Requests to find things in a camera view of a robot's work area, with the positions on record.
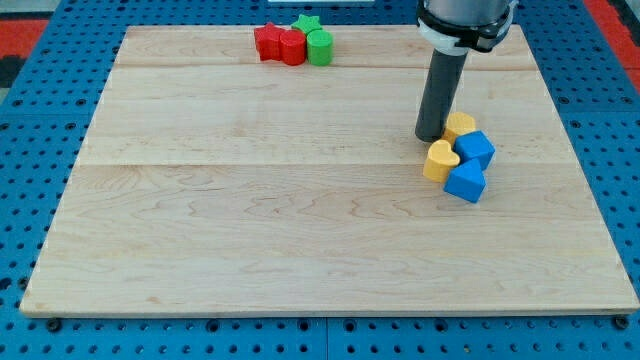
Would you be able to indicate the blue triangle block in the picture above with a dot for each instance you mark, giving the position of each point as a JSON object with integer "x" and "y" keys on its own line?
{"x": 466, "y": 181}

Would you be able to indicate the light wooden board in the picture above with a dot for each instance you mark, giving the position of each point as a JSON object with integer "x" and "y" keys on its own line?
{"x": 212, "y": 184}

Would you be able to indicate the yellow heart block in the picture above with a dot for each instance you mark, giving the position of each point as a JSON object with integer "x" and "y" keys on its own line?
{"x": 440, "y": 161}

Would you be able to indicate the green cylinder block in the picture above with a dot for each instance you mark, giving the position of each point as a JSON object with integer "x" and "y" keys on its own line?
{"x": 320, "y": 47}

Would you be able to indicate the red cylinder block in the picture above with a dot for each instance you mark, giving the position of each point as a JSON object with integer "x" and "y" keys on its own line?
{"x": 292, "y": 44}

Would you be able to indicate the yellow hexagon block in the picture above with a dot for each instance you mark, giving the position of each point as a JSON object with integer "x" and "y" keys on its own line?
{"x": 458, "y": 124}

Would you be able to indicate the red star block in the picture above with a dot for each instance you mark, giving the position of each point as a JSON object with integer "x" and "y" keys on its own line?
{"x": 267, "y": 41}

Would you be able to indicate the blue cube block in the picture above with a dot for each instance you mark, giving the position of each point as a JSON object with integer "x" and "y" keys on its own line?
{"x": 475, "y": 145}

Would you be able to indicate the green star block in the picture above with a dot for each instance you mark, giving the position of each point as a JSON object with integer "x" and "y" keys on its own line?
{"x": 307, "y": 23}

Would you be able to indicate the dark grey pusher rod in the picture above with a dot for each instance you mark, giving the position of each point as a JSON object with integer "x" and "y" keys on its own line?
{"x": 438, "y": 95}

